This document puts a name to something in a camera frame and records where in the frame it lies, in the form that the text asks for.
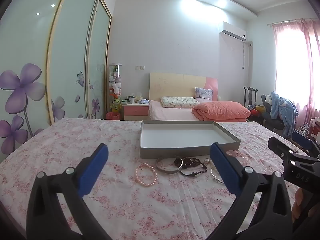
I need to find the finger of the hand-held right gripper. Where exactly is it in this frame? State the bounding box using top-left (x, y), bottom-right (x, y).
top-left (291, 130), bottom-right (320, 155)
top-left (267, 137), bottom-right (300, 161)

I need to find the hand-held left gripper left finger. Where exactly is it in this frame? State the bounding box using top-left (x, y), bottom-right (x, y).
top-left (26, 143), bottom-right (113, 240)

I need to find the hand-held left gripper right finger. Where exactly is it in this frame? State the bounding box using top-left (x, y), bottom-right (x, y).
top-left (207, 142), bottom-right (294, 240)

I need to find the thin silver bangle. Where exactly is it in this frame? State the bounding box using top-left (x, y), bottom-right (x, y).
top-left (210, 166), bottom-right (225, 184)

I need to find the pink crystal bracelet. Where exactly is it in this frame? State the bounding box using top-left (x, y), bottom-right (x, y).
top-left (226, 150), bottom-right (250, 163)

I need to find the black bead bracelet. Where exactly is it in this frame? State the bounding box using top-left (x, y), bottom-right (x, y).
top-left (179, 162), bottom-right (208, 177)

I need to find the dark red bead necklace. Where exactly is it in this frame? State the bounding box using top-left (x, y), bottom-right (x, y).
top-left (174, 157), bottom-right (200, 170)

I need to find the pink pearl bracelet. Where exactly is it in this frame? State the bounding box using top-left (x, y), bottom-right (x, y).
top-left (135, 163), bottom-right (157, 187)

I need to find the wide silver bangle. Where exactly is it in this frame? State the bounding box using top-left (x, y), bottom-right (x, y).
top-left (155, 155), bottom-right (183, 174)

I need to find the grey cardboard tray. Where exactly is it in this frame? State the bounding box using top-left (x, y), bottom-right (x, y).
top-left (139, 120), bottom-right (241, 158)

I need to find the person's right hand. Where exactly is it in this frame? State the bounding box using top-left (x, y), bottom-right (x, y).
top-left (292, 189), bottom-right (319, 222)

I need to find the pink floral tablecloth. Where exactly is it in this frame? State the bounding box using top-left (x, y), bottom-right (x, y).
top-left (0, 117), bottom-right (320, 240)

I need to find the dark office chair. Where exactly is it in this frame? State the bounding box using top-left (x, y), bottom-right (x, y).
top-left (261, 94), bottom-right (288, 132)

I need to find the blue plush garment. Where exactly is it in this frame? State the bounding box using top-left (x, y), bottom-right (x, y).
top-left (269, 91), bottom-right (299, 138)

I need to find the colourful toys pile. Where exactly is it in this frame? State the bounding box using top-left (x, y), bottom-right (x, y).
top-left (247, 104), bottom-right (265, 118)

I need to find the black wooden chair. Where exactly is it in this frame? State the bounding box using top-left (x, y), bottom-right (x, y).
top-left (244, 86), bottom-right (258, 107)

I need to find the orange quilt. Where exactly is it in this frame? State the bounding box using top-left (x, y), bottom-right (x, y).
top-left (192, 101), bottom-right (251, 121)

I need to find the pink and beige nightstand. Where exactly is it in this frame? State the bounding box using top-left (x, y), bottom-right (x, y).
top-left (122, 102), bottom-right (150, 121)

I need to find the pink curtain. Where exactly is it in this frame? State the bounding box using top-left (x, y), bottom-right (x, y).
top-left (267, 17), bottom-right (320, 132)

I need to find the pink bed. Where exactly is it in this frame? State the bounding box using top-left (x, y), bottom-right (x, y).
top-left (149, 100), bottom-right (247, 122)

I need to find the purple floral pillow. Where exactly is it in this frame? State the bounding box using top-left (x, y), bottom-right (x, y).
top-left (194, 87), bottom-right (214, 103)

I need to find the clear tube of plush toys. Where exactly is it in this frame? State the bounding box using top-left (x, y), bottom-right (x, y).
top-left (108, 64), bottom-right (123, 113)

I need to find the white floral pillow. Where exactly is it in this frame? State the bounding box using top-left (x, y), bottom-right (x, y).
top-left (160, 96), bottom-right (200, 108)

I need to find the beige and pink headboard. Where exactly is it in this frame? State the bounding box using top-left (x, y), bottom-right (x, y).
top-left (149, 72), bottom-right (218, 103)

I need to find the flower print sliding wardrobe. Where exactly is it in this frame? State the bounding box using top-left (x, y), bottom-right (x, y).
top-left (0, 0), bottom-right (113, 155)

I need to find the white air conditioner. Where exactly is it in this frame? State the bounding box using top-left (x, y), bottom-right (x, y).
top-left (219, 21), bottom-right (247, 42)

